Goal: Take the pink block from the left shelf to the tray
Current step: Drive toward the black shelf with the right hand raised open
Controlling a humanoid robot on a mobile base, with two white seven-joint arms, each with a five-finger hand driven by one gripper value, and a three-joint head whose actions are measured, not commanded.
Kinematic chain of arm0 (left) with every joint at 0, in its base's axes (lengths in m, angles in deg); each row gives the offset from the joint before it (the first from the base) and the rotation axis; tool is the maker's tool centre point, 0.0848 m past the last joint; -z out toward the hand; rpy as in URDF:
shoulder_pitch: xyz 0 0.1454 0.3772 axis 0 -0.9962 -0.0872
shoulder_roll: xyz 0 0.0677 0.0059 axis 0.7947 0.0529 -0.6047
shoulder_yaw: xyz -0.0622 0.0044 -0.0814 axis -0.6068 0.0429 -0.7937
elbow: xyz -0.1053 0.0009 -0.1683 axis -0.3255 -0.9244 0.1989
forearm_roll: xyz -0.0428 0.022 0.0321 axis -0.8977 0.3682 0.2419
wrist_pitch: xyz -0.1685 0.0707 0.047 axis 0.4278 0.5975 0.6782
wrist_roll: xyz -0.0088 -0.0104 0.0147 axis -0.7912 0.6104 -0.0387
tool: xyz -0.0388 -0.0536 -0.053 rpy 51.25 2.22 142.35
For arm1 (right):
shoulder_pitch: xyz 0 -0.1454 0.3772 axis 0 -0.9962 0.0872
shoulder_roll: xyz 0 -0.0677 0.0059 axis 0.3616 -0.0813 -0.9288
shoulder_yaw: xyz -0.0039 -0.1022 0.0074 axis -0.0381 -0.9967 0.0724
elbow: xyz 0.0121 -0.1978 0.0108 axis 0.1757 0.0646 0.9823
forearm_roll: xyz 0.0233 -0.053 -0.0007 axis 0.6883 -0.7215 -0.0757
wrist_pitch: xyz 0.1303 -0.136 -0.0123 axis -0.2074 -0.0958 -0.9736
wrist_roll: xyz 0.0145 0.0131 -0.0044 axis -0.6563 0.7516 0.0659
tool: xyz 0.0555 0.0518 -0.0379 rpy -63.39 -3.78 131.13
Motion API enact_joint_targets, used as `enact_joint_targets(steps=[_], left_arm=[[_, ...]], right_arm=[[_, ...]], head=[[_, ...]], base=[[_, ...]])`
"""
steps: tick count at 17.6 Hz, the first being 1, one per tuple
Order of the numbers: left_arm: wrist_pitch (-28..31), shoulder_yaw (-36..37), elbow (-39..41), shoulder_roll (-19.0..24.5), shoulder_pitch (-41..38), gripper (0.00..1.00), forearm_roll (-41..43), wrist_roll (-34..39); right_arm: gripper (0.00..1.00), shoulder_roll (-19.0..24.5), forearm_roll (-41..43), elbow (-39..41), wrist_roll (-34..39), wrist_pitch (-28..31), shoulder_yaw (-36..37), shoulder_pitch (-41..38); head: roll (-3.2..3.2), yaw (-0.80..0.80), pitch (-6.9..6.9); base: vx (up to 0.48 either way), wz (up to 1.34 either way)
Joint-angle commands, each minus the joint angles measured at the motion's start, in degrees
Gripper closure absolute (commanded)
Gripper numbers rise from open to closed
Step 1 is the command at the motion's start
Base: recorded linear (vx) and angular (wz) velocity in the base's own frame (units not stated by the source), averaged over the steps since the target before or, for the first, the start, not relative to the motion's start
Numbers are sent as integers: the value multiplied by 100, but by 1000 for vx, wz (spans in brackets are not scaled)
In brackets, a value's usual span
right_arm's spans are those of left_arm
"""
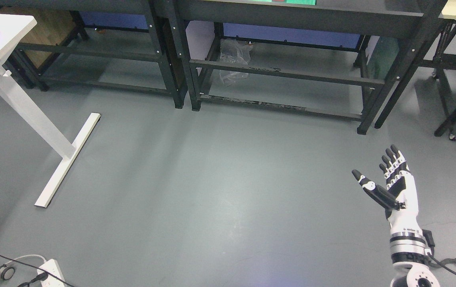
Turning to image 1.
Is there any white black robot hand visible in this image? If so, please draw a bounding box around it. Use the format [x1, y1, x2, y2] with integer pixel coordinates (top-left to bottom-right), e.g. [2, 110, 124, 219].
[352, 145, 421, 234]

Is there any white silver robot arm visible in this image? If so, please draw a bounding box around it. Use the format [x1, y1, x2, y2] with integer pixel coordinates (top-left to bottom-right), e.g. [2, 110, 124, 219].
[389, 229, 440, 287]

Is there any black metal right shelf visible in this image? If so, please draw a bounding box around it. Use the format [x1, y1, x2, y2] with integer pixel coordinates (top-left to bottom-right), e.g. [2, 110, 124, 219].
[157, 0, 446, 135]

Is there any black metal shelf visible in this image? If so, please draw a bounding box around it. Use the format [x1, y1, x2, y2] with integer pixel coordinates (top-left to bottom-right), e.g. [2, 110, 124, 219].
[157, 0, 446, 135]
[0, 0, 186, 108]

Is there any green plastic tray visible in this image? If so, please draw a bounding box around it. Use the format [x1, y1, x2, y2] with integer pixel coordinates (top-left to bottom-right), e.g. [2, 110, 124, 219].
[258, 0, 317, 6]

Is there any black metal left shelf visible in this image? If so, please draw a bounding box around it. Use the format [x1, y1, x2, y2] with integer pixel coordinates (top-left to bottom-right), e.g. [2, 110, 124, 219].
[0, 0, 186, 108]

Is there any clear plastic bag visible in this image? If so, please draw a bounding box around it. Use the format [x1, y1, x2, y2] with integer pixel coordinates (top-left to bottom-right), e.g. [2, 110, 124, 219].
[220, 39, 253, 86]

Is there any white standing desk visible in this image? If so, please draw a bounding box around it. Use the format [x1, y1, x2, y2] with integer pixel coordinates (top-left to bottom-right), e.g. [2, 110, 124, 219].
[0, 14, 101, 208]

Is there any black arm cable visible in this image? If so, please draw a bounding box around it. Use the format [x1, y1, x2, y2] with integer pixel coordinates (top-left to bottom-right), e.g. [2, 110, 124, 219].
[427, 255, 456, 287]

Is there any long black floor cable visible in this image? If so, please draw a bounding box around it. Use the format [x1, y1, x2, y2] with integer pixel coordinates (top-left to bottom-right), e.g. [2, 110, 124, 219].
[0, 244, 75, 287]

